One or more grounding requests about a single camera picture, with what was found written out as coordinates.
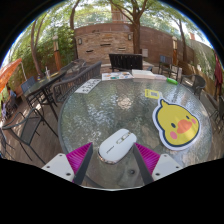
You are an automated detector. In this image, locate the yellow duck-shaped mouse pad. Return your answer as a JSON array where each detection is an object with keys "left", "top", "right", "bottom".
[{"left": 152, "top": 97, "right": 201, "bottom": 152}]

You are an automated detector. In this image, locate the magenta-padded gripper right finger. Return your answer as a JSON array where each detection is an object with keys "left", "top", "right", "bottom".
[{"left": 132, "top": 142, "right": 184, "bottom": 186}]

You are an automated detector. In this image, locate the black mesh metal chair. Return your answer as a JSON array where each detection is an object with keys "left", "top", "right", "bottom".
[{"left": 1, "top": 108, "right": 59, "bottom": 164}]

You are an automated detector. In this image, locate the white computer mouse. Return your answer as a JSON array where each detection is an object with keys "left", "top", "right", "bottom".
[{"left": 97, "top": 128, "right": 138, "bottom": 165}]

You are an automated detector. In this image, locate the small yellow card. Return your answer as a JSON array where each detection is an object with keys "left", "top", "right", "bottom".
[{"left": 144, "top": 88, "right": 164, "bottom": 100}]

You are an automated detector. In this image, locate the large brown-trunk tree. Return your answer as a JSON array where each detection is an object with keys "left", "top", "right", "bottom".
[{"left": 109, "top": 0, "right": 158, "bottom": 55}]

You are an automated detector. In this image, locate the closed maroon patio umbrella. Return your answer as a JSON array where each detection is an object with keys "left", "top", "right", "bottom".
[{"left": 214, "top": 53, "right": 224, "bottom": 89}]

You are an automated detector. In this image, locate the orange patio umbrella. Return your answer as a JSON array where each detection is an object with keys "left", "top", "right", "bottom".
[{"left": 0, "top": 58, "right": 24, "bottom": 93}]

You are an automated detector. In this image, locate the wooden lamp post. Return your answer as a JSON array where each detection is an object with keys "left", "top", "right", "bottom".
[
  {"left": 52, "top": 34, "right": 63, "bottom": 72},
  {"left": 171, "top": 35, "right": 179, "bottom": 67}
]

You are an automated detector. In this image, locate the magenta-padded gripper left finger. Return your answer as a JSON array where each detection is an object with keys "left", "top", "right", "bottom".
[{"left": 41, "top": 142, "right": 94, "bottom": 186}]

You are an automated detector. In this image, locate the dark round patio table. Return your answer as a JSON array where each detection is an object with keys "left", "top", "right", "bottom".
[{"left": 23, "top": 69, "right": 73, "bottom": 121}]

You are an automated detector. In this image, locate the black slatted bench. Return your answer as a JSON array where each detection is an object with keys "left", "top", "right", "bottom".
[{"left": 108, "top": 53, "right": 144, "bottom": 73}]

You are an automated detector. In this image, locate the blue patio chair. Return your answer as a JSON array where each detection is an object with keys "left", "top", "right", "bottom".
[{"left": 20, "top": 76, "right": 38, "bottom": 96}]

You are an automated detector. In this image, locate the white book stack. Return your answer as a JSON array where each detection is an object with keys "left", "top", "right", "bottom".
[{"left": 131, "top": 68, "right": 156, "bottom": 80}]

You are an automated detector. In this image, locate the person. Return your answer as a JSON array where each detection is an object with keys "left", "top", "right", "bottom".
[
  {"left": 0, "top": 101, "right": 9, "bottom": 121},
  {"left": 8, "top": 88, "right": 18, "bottom": 101}
]

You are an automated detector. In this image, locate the dark slatted patio chair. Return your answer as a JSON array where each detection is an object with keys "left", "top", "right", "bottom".
[{"left": 158, "top": 54, "right": 174, "bottom": 76}]

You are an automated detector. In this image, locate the black and white sign card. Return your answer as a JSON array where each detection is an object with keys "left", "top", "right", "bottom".
[{"left": 74, "top": 78, "right": 102, "bottom": 95}]

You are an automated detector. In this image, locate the colourful printed brochure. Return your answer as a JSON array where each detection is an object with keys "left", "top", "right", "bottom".
[{"left": 101, "top": 71, "right": 135, "bottom": 82}]

